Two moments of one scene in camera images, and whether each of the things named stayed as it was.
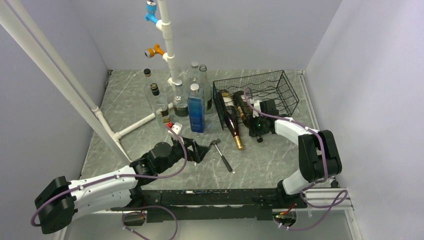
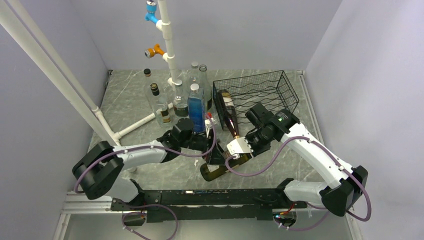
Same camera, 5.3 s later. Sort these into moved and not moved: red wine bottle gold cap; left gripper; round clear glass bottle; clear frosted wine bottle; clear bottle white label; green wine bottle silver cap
Moved: green wine bottle silver cap; left gripper
Not moved: clear bottle white label; round clear glass bottle; clear frosted wine bottle; red wine bottle gold cap
